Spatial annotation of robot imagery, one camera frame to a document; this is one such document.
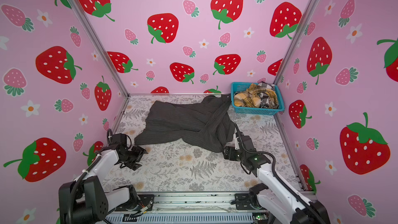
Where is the dark grey pinstriped shirt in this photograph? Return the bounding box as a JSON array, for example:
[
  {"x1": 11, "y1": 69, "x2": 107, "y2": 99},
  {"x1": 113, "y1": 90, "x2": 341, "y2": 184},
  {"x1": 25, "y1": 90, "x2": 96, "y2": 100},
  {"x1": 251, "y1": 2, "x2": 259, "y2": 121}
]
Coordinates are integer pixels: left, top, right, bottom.
[{"x1": 134, "y1": 94, "x2": 235, "y2": 153}]

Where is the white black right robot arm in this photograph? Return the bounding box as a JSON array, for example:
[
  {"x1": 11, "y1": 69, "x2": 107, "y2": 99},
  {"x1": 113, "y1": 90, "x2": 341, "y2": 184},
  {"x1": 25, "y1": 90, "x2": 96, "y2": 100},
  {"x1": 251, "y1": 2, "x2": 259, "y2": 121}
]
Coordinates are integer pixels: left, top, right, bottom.
[{"x1": 223, "y1": 146, "x2": 330, "y2": 224}]

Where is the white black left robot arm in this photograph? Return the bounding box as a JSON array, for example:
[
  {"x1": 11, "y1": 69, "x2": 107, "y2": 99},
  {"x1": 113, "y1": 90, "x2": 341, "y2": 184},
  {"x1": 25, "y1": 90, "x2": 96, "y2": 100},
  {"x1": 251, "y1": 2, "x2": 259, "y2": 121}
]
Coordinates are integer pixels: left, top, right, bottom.
[{"x1": 58, "y1": 145, "x2": 153, "y2": 224}]

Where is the yellow plaid shirt in basket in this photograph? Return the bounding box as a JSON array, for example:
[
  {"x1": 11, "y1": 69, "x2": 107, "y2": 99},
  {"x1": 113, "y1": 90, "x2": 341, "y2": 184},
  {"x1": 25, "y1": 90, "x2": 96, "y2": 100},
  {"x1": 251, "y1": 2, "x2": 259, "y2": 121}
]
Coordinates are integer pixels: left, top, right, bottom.
[{"x1": 233, "y1": 84, "x2": 262, "y2": 108}]

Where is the grey white shirt in basket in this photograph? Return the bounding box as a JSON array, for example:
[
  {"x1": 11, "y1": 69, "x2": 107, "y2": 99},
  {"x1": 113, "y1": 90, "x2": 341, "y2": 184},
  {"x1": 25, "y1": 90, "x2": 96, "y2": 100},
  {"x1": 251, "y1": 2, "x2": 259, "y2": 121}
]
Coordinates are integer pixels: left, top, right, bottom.
[{"x1": 258, "y1": 82, "x2": 279, "y2": 109}]

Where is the teal plastic basket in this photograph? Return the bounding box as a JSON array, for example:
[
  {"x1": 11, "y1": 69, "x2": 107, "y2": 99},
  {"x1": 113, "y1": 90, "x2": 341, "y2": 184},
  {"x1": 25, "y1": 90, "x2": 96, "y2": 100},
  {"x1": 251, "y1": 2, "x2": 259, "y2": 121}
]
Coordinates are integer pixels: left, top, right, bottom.
[{"x1": 231, "y1": 82, "x2": 285, "y2": 116}]

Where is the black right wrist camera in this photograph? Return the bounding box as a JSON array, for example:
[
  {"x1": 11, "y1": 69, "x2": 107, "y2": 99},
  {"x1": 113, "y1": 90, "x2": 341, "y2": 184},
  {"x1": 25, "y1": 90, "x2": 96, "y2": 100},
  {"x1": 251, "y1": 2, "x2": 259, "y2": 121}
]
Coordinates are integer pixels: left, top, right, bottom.
[{"x1": 235, "y1": 132, "x2": 257, "y2": 152}]

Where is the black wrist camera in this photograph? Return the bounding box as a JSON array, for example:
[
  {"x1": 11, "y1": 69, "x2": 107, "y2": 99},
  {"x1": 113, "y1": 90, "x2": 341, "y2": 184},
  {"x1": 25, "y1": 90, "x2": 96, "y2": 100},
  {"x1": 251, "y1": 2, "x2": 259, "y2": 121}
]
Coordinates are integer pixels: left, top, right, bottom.
[
  {"x1": 235, "y1": 132, "x2": 257, "y2": 152},
  {"x1": 108, "y1": 133, "x2": 132, "y2": 149}
]

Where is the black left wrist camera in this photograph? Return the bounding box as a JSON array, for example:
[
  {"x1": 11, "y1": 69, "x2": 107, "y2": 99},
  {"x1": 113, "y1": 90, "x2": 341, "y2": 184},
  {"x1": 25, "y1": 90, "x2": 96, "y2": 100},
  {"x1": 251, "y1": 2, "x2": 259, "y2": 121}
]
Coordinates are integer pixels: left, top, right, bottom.
[{"x1": 108, "y1": 133, "x2": 132, "y2": 149}]

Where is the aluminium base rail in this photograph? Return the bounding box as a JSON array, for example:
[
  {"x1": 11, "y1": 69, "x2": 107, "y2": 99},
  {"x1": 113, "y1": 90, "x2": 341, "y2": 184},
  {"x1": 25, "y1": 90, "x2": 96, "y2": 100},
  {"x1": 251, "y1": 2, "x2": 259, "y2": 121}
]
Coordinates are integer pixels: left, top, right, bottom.
[{"x1": 58, "y1": 191, "x2": 327, "y2": 224}]

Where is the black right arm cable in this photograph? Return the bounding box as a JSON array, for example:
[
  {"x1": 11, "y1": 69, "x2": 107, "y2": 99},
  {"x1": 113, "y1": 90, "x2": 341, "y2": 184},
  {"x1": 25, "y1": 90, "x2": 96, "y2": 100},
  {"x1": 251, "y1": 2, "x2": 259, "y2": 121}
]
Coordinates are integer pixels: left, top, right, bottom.
[{"x1": 233, "y1": 122, "x2": 312, "y2": 212}]

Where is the aluminium right corner post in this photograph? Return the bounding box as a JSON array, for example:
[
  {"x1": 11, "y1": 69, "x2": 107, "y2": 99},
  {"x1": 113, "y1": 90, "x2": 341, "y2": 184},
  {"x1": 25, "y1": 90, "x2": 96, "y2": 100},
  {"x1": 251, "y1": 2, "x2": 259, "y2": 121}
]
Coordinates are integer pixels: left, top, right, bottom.
[{"x1": 274, "y1": 0, "x2": 320, "y2": 84}]

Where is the aluminium corner post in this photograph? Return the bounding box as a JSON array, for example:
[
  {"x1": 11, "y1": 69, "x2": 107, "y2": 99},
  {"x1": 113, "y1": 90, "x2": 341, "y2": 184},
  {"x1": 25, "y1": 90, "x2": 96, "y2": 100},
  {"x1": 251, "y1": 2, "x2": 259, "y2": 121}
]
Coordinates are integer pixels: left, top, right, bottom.
[
  {"x1": 51, "y1": 0, "x2": 130, "y2": 99},
  {"x1": 274, "y1": 0, "x2": 320, "y2": 84}
]

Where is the aluminium left corner post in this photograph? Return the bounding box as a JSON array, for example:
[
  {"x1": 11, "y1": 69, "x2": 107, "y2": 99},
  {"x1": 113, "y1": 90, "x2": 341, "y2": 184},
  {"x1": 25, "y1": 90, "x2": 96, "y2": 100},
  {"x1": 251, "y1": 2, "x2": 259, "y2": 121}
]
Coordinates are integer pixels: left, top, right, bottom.
[{"x1": 51, "y1": 0, "x2": 130, "y2": 99}]

